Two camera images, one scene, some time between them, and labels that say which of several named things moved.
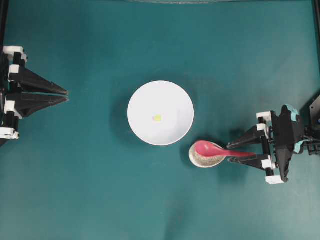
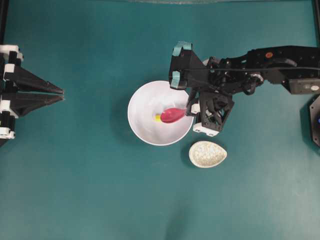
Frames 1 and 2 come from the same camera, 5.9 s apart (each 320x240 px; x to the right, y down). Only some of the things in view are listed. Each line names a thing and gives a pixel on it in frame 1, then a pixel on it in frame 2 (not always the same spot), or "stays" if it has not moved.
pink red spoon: (210, 149) to (171, 115)
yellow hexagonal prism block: (157, 118) stays
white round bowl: (166, 98) stays
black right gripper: (267, 131) to (215, 107)
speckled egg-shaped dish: (202, 161) stays
